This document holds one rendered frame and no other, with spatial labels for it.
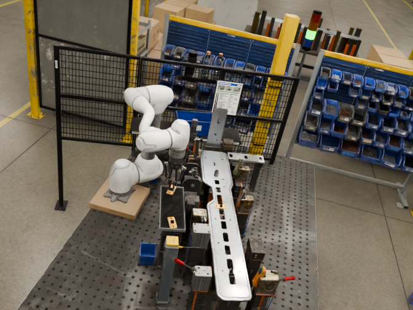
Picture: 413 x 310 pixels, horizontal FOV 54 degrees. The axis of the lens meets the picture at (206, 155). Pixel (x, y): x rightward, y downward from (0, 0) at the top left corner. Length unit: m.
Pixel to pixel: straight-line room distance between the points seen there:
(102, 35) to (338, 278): 3.38
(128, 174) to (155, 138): 0.86
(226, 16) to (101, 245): 7.14
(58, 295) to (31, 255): 1.22
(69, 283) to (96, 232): 0.43
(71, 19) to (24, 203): 1.98
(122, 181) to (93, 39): 2.22
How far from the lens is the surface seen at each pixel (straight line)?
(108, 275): 2.56
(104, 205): 2.93
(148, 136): 2.05
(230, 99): 3.36
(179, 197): 2.39
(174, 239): 2.14
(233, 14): 9.15
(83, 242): 2.74
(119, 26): 4.54
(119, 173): 2.85
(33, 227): 3.89
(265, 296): 2.32
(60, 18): 4.84
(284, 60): 3.36
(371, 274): 4.20
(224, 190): 2.79
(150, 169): 2.93
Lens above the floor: 2.66
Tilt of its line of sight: 32 degrees down
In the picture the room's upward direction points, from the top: 11 degrees clockwise
